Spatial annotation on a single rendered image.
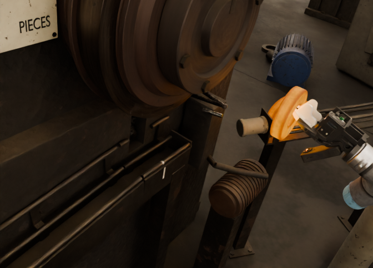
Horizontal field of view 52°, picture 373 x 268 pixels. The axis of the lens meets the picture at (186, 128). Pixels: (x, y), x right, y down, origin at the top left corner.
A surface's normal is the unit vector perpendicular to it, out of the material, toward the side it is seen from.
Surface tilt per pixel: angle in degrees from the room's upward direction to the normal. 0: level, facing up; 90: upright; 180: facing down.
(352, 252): 90
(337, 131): 88
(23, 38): 90
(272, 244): 0
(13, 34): 90
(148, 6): 74
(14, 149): 0
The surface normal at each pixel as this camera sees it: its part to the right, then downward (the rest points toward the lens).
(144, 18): -0.15, 0.43
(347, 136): -0.59, 0.37
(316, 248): 0.16, -0.80
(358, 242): -0.85, 0.18
